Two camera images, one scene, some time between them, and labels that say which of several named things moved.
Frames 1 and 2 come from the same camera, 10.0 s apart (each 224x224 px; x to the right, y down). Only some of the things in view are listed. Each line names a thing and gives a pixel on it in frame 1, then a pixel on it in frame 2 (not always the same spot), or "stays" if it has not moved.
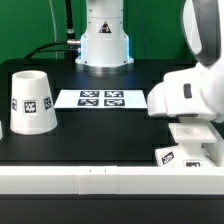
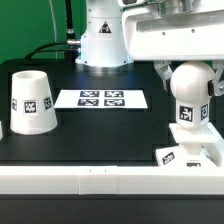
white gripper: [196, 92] -> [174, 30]
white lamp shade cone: [32, 109] stays
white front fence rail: [110, 180] stays
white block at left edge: [1, 131] stays
